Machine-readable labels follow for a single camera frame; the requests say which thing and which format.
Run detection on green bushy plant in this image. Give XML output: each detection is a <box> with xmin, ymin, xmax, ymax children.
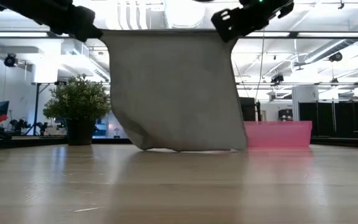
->
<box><xmin>42</xmin><ymin>73</ymin><xmax>112</xmax><ymax>123</ymax></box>

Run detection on black partition panels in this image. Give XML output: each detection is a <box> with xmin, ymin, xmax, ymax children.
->
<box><xmin>298</xmin><ymin>100</ymin><xmax>358</xmax><ymax>139</ymax></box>

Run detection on grey microfiber towel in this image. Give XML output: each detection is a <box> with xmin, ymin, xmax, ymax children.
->
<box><xmin>99</xmin><ymin>29</ymin><xmax>249</xmax><ymax>152</ymax></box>

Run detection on black computer monitor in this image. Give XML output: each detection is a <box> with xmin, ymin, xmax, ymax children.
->
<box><xmin>239</xmin><ymin>96</ymin><xmax>257</xmax><ymax>123</ymax></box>

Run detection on black plant pot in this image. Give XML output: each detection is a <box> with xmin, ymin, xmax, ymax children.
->
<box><xmin>66</xmin><ymin>119</ymin><xmax>97</xmax><ymax>147</ymax></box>

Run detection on black box appliance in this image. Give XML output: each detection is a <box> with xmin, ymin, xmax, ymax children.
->
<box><xmin>278</xmin><ymin>108</ymin><xmax>295</xmax><ymax>123</ymax></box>

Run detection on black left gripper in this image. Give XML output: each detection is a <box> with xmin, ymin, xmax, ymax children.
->
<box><xmin>10</xmin><ymin>0</ymin><xmax>104</xmax><ymax>44</ymax></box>

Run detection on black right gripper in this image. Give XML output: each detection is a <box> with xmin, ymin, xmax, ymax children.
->
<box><xmin>210</xmin><ymin>0</ymin><xmax>295</xmax><ymax>44</ymax></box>

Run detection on pink translucent plastic basket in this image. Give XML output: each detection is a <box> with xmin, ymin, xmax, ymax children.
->
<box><xmin>244</xmin><ymin>121</ymin><xmax>313</xmax><ymax>149</ymax></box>

